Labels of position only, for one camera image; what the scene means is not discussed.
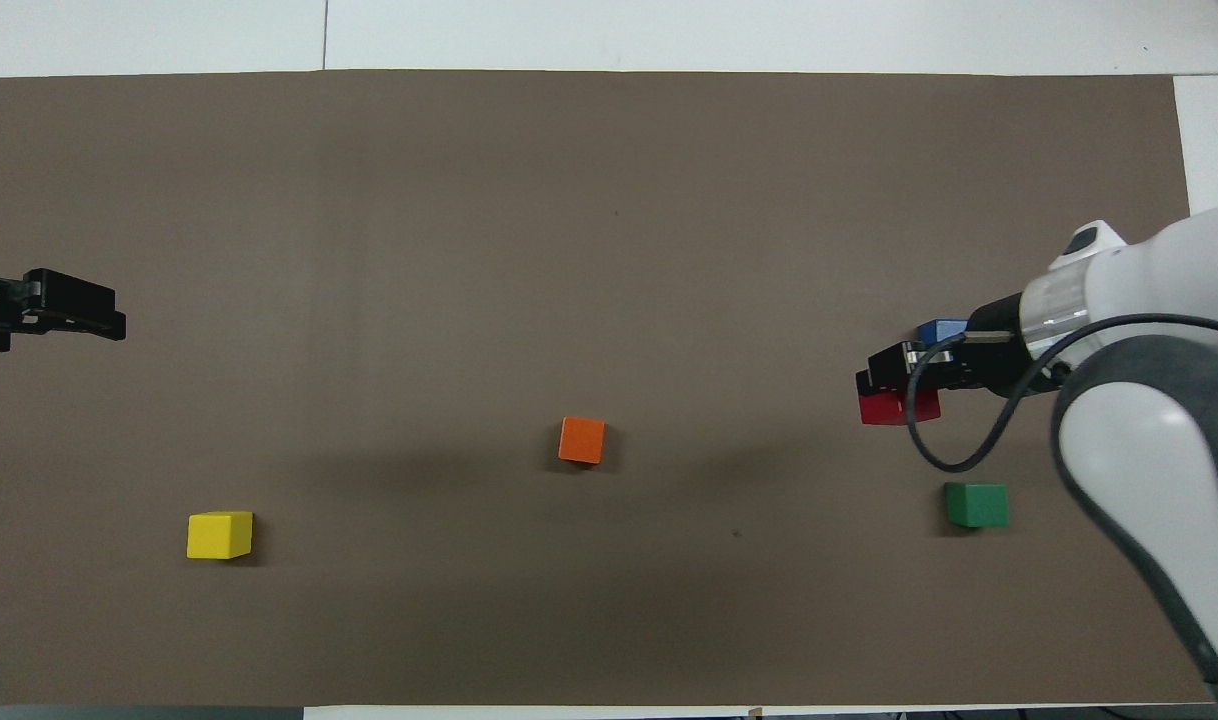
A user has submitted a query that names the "orange wooden block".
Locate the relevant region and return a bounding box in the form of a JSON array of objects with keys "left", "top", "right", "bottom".
[{"left": 558, "top": 416, "right": 607, "bottom": 466}]

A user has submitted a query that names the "yellow wooden block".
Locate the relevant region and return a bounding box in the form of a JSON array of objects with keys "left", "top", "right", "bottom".
[{"left": 186, "top": 510, "right": 255, "bottom": 561}]

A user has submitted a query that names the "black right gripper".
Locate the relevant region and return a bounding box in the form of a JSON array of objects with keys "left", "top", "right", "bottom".
[{"left": 855, "top": 292, "right": 1055, "bottom": 397}]

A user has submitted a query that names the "green wooden block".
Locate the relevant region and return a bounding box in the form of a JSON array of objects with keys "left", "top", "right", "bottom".
[{"left": 945, "top": 482, "right": 1010, "bottom": 529}]

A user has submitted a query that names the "brown table mat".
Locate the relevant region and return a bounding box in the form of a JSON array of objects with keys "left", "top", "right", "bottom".
[{"left": 0, "top": 68, "right": 1218, "bottom": 709}]

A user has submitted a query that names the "red wooden block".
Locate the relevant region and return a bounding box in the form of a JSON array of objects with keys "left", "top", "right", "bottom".
[{"left": 859, "top": 388, "right": 942, "bottom": 427}]

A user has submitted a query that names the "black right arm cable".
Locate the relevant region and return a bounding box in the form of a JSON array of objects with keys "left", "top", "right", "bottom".
[{"left": 906, "top": 314, "right": 1218, "bottom": 474}]

